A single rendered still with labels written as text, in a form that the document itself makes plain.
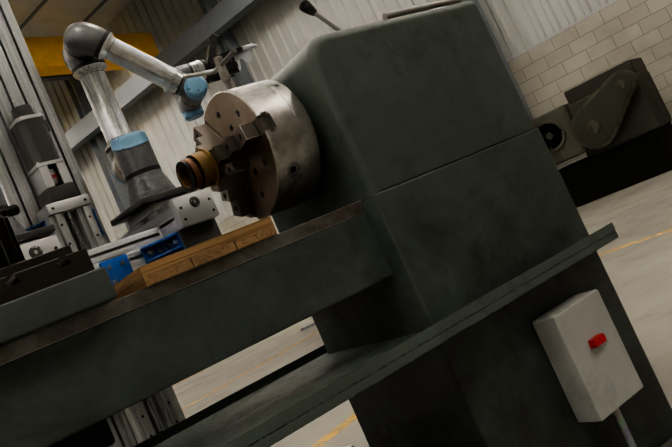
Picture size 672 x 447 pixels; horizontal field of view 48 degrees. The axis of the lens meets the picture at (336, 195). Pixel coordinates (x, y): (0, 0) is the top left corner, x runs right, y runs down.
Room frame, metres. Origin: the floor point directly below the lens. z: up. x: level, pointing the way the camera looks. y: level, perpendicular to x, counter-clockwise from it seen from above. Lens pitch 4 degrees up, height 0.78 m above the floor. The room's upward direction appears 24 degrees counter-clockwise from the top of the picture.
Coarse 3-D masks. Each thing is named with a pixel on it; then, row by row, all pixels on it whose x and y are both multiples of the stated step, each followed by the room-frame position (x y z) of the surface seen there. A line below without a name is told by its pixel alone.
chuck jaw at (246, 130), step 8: (256, 120) 1.67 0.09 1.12; (264, 120) 1.67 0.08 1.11; (240, 128) 1.65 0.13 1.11; (248, 128) 1.66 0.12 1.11; (256, 128) 1.67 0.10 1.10; (264, 128) 1.66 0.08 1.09; (272, 128) 1.67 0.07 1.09; (232, 136) 1.69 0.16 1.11; (240, 136) 1.67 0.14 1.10; (248, 136) 1.65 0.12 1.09; (256, 136) 1.66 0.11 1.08; (224, 144) 1.69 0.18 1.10; (232, 144) 1.68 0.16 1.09; (240, 144) 1.67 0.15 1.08; (248, 144) 1.68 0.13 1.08; (216, 152) 1.69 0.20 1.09; (224, 152) 1.70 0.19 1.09; (232, 152) 1.67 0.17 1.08; (240, 152) 1.70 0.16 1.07; (248, 152) 1.73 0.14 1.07; (216, 160) 1.70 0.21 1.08; (224, 160) 1.69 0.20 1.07; (232, 160) 1.72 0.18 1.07
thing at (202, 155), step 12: (192, 156) 1.69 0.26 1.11; (204, 156) 1.69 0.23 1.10; (180, 168) 1.70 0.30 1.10; (192, 168) 1.67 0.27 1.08; (204, 168) 1.68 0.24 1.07; (216, 168) 1.70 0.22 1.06; (180, 180) 1.72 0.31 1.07; (192, 180) 1.68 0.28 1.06; (204, 180) 1.70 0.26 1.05; (216, 180) 1.72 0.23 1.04
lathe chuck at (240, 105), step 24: (216, 96) 1.76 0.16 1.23; (240, 96) 1.69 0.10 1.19; (264, 96) 1.70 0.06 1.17; (216, 120) 1.80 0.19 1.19; (240, 120) 1.72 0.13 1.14; (288, 120) 1.69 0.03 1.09; (264, 144) 1.67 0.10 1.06; (288, 144) 1.68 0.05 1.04; (240, 168) 1.82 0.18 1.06; (264, 168) 1.71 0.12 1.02; (264, 192) 1.75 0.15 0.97; (288, 192) 1.73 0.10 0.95; (264, 216) 1.78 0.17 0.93
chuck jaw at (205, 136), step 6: (198, 126) 1.82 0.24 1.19; (204, 126) 1.83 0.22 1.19; (210, 126) 1.83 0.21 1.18; (198, 132) 1.81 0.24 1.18; (204, 132) 1.81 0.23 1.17; (210, 132) 1.81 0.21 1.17; (216, 132) 1.81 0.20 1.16; (198, 138) 1.78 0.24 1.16; (204, 138) 1.79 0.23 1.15; (210, 138) 1.79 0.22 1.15; (216, 138) 1.79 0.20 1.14; (222, 138) 1.80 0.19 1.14; (198, 144) 1.79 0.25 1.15; (204, 144) 1.77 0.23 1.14; (210, 144) 1.77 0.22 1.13; (216, 144) 1.77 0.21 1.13; (210, 150) 1.75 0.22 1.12
